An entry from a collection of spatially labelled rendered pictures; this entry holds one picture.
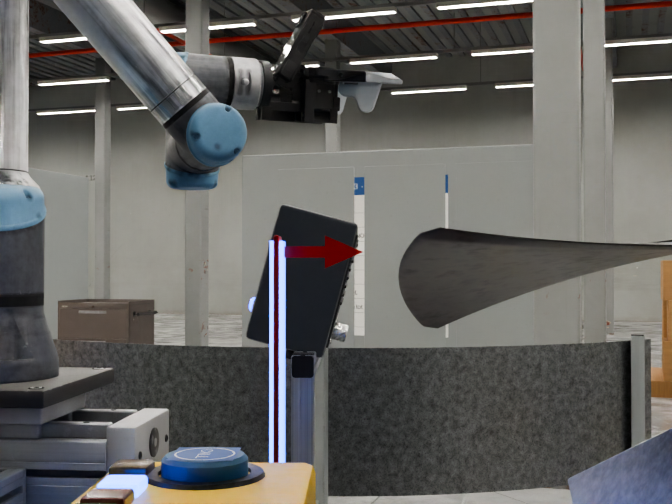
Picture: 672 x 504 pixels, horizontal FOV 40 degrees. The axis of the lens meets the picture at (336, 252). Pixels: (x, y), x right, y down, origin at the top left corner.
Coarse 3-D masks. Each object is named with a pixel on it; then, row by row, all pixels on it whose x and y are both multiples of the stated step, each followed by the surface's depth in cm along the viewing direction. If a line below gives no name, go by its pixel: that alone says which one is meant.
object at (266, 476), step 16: (160, 464) 45; (256, 464) 45; (272, 464) 45; (288, 464) 45; (304, 464) 45; (160, 480) 41; (240, 480) 41; (256, 480) 42; (272, 480) 42; (288, 480) 42; (304, 480) 42; (80, 496) 39; (144, 496) 39; (160, 496) 39; (176, 496) 39; (192, 496) 39; (208, 496) 39; (224, 496) 39; (240, 496) 39; (256, 496) 39; (272, 496) 39; (288, 496) 39; (304, 496) 40
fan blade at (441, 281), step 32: (416, 256) 63; (448, 256) 63; (480, 256) 63; (512, 256) 64; (544, 256) 64; (576, 256) 65; (608, 256) 67; (640, 256) 69; (416, 288) 71; (448, 288) 72; (480, 288) 73; (512, 288) 74; (448, 320) 79
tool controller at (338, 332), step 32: (288, 224) 125; (320, 224) 125; (352, 224) 125; (288, 288) 125; (320, 288) 125; (256, 320) 125; (288, 320) 125; (320, 320) 125; (288, 352) 131; (320, 352) 125
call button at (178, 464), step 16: (192, 448) 44; (208, 448) 44; (224, 448) 44; (240, 448) 44; (176, 464) 41; (192, 464) 41; (208, 464) 41; (224, 464) 41; (240, 464) 42; (176, 480) 41; (192, 480) 41; (208, 480) 41; (224, 480) 41
